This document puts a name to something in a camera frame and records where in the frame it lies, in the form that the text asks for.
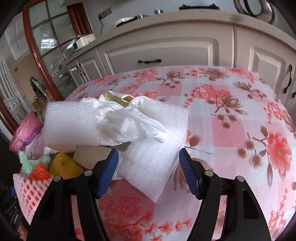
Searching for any black drawer handle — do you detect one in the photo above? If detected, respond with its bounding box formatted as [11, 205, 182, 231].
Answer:
[138, 59, 162, 64]

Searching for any wooden glass sliding door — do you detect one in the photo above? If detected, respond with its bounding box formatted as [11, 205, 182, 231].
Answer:
[22, 1, 92, 101]

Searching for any steel pot lid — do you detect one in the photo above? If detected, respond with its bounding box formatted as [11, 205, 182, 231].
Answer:
[233, 0, 275, 24]

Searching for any yellow sponge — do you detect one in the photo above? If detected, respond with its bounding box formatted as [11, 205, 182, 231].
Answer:
[49, 153, 84, 179]

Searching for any white foam sheet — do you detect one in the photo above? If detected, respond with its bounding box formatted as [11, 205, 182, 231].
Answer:
[43, 96, 189, 202]

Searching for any black gas stove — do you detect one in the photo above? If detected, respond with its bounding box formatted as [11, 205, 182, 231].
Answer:
[179, 4, 220, 10]

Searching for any green wavy cloth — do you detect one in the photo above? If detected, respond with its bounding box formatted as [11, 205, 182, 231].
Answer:
[18, 151, 51, 176]

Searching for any white kitchen cabinet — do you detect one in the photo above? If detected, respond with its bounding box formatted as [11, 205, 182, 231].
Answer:
[65, 9, 295, 112]

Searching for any white rice cooker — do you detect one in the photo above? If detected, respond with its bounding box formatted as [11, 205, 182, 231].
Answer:
[73, 34, 96, 51]

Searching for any pink bag trash bin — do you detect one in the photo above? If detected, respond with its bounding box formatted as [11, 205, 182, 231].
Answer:
[9, 111, 43, 153]

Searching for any wall power socket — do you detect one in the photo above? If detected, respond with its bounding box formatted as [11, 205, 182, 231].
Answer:
[98, 7, 113, 20]

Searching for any white plastic bag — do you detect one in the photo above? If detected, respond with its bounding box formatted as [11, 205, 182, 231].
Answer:
[81, 90, 168, 147]

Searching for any pink foam fruit net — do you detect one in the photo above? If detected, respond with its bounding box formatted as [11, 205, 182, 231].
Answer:
[13, 163, 53, 225]

